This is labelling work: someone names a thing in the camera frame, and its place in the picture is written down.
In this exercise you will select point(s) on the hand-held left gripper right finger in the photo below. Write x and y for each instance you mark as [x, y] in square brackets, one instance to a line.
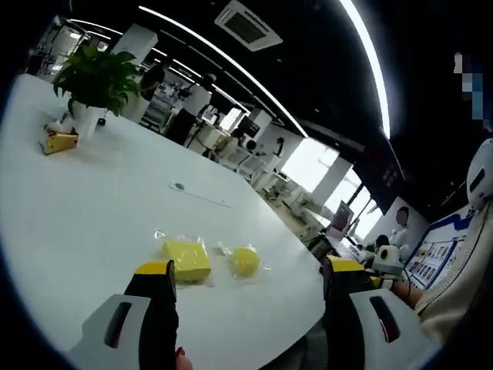
[346, 308]

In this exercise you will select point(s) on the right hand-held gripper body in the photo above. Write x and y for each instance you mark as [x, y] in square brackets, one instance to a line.
[386, 257]

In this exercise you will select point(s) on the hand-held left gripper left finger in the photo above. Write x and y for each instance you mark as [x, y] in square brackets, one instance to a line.
[150, 316]

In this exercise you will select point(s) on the rectangular yellow silicone block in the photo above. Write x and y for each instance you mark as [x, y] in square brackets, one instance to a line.
[187, 260]

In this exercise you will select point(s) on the round yellow silicone block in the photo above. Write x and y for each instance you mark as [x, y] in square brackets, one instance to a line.
[245, 261]

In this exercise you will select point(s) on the person's left hand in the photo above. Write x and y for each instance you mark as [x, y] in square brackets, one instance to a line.
[183, 359]

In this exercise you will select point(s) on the computer monitor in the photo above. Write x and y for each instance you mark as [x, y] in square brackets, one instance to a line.
[340, 221]

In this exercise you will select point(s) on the person's beige shirt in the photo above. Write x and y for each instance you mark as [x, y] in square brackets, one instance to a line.
[454, 281]

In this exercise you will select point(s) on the white chest-worn device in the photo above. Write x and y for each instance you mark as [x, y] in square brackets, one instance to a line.
[480, 177]

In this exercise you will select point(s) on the curved ceiling light strip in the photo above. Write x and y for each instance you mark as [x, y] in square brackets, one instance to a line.
[371, 61]

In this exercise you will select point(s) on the yellow tissue box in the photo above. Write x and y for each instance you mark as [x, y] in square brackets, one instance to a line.
[58, 142]

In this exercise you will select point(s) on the white plant pot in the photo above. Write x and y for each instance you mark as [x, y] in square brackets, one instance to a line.
[85, 118]

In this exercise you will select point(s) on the green potted plant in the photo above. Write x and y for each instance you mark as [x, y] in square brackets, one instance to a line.
[98, 77]

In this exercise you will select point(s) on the long ceiling light strip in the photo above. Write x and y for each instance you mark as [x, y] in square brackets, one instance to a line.
[227, 65]

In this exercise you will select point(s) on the ceiling air conditioner vent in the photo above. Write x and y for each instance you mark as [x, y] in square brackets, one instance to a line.
[248, 25]

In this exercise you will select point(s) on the blue wall poster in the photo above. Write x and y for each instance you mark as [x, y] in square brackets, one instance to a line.
[435, 259]

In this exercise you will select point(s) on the black wall screen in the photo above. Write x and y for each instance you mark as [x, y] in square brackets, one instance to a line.
[379, 175]

